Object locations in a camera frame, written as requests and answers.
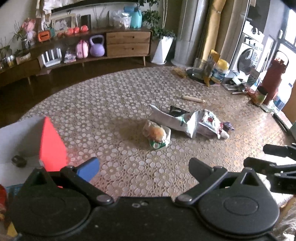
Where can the white red snack packet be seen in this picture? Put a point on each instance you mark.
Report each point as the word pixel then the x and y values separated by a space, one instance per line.
pixel 208 122

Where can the blue water jug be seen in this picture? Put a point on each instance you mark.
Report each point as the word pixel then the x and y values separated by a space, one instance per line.
pixel 136 18

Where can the red thermos bottle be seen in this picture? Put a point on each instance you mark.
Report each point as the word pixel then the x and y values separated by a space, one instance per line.
pixel 272 80

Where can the white washing machine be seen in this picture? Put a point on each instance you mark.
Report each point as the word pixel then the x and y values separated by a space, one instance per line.
pixel 248 53

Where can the wooden stick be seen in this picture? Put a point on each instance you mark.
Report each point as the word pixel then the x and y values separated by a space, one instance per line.
pixel 193 99

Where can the stack of booklets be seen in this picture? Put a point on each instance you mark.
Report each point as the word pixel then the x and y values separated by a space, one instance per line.
pixel 69 57

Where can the black round coaster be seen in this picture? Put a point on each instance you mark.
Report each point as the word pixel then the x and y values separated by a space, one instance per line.
pixel 192 74

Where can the yellow lid wipes canister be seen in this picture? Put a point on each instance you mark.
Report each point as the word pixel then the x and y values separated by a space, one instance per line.
pixel 220 70

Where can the purple candy wrapper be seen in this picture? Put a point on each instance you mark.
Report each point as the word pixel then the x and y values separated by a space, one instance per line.
pixel 227 126

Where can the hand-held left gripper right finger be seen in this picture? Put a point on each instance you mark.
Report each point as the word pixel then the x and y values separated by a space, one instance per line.
pixel 201 169

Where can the pink plush flowers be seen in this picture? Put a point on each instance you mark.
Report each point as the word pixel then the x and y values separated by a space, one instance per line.
pixel 29 25

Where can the floral cloth television cover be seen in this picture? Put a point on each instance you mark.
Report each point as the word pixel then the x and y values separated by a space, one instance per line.
pixel 45 5

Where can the red cardboard box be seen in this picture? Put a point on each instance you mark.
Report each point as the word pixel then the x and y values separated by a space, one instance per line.
pixel 52 148

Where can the black television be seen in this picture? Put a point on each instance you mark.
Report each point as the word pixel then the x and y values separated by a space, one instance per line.
pixel 74 5

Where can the reddish brown snack packet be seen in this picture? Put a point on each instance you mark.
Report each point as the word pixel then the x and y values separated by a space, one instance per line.
pixel 2 197

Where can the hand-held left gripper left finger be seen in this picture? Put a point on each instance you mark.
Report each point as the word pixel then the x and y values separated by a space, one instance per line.
pixel 89 168

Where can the black cylinder speaker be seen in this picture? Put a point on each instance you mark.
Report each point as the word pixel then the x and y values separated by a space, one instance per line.
pixel 85 21

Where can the wooden television cabinet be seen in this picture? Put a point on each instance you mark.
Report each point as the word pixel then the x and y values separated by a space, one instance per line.
pixel 128 44

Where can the white plant pot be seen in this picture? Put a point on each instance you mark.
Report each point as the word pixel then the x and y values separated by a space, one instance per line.
pixel 163 49

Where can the yellow crumpled wrapper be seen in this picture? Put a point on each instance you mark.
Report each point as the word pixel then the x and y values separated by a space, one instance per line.
pixel 180 72

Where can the light blue container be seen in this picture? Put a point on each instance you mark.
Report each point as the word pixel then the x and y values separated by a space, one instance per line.
pixel 128 9

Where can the grey standing air conditioner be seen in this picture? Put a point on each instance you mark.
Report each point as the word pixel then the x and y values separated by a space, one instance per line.
pixel 189 32

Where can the purple kettlebell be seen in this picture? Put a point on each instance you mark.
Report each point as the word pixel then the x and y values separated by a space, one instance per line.
pixel 97 46

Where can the green plant in glass vase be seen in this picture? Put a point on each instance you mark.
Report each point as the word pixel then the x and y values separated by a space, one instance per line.
pixel 24 42

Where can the pink small case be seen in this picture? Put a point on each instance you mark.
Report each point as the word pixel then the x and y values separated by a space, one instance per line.
pixel 82 49

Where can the white router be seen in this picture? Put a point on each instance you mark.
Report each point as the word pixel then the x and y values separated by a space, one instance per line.
pixel 52 58

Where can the tall green potted plant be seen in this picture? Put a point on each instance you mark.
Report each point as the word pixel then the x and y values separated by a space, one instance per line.
pixel 152 18

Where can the clear plastic bag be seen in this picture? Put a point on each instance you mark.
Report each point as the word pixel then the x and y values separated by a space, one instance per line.
pixel 120 19

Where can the clear glass cup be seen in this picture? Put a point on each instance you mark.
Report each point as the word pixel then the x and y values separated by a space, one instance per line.
pixel 200 67

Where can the tall yellow packet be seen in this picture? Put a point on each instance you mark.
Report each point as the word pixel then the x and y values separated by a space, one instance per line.
pixel 212 61

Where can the blue snack packet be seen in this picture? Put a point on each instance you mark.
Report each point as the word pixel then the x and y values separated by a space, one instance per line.
pixel 13 188

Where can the burger bun packet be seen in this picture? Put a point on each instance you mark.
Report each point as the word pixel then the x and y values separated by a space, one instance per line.
pixel 157 134

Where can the white photo frame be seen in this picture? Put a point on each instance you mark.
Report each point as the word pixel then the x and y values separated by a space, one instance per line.
pixel 63 22

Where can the white grey printed snack packet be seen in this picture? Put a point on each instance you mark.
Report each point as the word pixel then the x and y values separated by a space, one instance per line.
pixel 171 119

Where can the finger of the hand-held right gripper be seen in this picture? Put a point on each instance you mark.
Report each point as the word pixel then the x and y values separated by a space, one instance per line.
pixel 277 150
pixel 261 163

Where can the small glass jar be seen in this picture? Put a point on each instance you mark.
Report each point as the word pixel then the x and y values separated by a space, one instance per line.
pixel 260 96

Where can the orange tissue box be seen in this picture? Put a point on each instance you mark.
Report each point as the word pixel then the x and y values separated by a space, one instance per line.
pixel 45 36

